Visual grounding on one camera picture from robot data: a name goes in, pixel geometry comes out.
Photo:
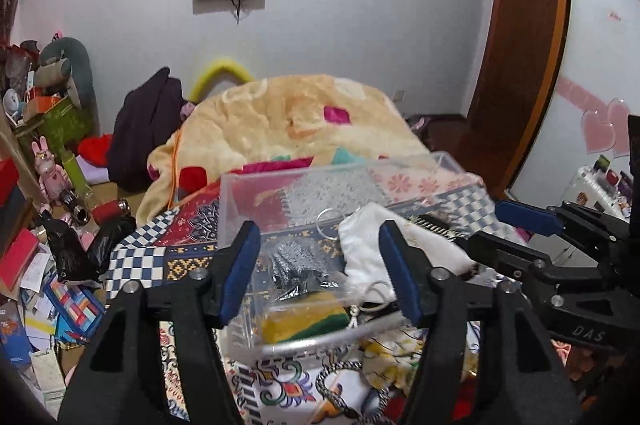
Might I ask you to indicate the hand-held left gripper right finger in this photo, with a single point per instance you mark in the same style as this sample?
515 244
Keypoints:
400 277

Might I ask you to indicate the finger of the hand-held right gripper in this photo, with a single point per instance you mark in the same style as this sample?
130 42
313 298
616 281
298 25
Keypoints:
525 216
500 251

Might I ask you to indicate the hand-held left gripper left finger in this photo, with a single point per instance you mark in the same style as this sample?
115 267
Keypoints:
239 277

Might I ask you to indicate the white cloth pouch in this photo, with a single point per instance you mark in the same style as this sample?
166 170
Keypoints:
362 250

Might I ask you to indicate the clear plastic storage box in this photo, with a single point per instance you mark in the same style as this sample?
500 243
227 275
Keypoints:
280 200

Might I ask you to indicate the silver metallic scrubber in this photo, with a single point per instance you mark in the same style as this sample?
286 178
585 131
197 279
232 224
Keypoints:
295 262

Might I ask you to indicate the white cluttered side table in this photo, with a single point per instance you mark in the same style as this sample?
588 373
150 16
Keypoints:
597 192

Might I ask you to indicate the yellow green sponge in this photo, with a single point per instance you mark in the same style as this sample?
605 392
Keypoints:
305 317

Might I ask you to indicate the yellow floral cloth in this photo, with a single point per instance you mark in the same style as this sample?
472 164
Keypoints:
395 362

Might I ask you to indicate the patterned bed sheet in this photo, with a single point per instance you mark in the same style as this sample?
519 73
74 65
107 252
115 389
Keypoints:
145 245

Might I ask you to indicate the red cup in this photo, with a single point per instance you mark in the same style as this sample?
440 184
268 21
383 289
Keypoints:
110 211

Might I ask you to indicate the beige fleece blanket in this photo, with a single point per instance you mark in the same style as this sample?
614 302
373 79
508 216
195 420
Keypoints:
270 125

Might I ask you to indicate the brown wooden door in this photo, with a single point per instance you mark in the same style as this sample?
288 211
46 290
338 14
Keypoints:
520 55

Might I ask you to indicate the black plastic bag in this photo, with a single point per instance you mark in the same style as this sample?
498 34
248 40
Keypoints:
75 250

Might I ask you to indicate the colourful striped box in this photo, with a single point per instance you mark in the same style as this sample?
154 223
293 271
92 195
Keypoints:
75 307

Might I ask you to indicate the dark purple jacket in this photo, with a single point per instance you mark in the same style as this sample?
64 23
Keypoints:
147 130

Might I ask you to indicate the black metal cylinder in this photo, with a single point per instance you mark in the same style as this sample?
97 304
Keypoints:
75 207

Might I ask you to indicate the green bottle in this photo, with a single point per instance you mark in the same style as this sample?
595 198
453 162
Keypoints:
77 175

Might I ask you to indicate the red cloth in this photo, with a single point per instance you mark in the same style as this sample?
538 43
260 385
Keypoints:
95 150

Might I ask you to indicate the yellow foam tube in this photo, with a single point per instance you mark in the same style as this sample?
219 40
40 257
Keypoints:
220 67

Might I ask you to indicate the pink bunny figure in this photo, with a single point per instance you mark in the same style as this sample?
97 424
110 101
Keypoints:
50 177

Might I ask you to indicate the red book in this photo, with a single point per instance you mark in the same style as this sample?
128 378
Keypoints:
17 255

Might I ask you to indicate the green cardboard box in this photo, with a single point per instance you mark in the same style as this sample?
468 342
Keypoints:
60 122

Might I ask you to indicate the grey plush toy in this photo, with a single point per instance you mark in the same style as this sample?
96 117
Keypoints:
75 65

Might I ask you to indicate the pink heart wall stickers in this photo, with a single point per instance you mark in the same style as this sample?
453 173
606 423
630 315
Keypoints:
602 127

